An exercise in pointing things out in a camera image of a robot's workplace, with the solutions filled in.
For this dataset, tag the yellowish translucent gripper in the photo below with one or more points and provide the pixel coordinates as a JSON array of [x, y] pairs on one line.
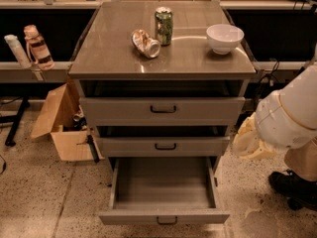
[[276, 123]]

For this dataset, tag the grey bottom drawer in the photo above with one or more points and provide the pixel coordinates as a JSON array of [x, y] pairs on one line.
[[164, 191]]

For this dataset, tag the grey drawer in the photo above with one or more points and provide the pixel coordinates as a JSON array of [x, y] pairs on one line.
[[164, 191], [160, 103], [162, 141]]

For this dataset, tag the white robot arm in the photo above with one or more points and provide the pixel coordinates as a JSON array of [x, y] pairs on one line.
[[285, 120]]

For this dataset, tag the grey drawer cabinet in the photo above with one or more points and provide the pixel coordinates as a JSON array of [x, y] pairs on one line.
[[107, 52]]

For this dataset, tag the grey top drawer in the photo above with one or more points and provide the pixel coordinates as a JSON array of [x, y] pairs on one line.
[[160, 103]]

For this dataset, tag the grey middle drawer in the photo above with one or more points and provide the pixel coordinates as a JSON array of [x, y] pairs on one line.
[[162, 141]]

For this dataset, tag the tan trouser leg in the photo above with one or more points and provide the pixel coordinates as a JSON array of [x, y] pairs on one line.
[[303, 161]]

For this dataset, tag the white bowl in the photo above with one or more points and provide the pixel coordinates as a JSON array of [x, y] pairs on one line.
[[223, 38]]

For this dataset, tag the crushed silver can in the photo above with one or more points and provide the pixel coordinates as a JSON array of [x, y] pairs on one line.
[[146, 46]]

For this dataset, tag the green soda can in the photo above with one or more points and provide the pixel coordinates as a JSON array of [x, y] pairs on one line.
[[164, 25]]

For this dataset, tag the black tool beside box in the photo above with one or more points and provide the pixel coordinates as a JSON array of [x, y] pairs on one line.
[[90, 142]]

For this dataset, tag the cardboard box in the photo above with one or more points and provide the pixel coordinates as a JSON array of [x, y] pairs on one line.
[[60, 118]]

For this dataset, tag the black table leg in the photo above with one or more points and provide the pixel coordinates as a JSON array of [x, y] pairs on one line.
[[16, 121]]

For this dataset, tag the pink striped bottle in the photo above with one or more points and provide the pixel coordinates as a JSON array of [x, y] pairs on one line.
[[37, 49]]

